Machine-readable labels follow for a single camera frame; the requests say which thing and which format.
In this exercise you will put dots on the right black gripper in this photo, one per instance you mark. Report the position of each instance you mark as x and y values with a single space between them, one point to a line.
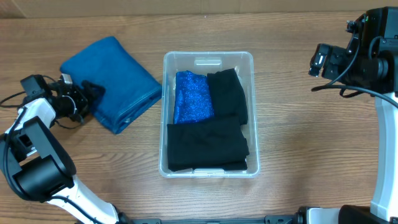
325 62

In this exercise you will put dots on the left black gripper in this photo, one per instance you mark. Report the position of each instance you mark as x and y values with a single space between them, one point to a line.
95 97

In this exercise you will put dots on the blue terry towel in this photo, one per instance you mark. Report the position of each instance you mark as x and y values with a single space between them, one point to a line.
130 89

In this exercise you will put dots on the blue sequin cloth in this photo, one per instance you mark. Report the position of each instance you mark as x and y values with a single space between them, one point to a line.
192 98

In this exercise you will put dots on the black cloth long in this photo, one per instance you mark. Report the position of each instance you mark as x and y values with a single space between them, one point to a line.
227 95

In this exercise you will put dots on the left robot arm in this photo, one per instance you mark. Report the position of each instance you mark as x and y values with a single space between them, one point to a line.
36 166

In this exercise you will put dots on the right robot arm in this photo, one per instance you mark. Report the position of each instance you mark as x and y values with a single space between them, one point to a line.
367 65

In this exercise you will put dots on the clear plastic container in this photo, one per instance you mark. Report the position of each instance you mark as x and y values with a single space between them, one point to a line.
203 63

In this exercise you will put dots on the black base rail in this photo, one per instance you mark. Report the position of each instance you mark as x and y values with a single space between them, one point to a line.
268 219

